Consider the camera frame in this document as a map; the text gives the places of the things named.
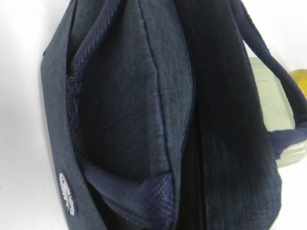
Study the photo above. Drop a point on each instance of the navy blue fabric lunch bag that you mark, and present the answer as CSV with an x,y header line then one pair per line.
x,y
155,120

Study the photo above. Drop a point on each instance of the green lid glass food container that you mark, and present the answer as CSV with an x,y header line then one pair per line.
x,y
278,115

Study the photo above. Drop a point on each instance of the yellow toy pear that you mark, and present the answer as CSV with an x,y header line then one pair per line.
x,y
299,80

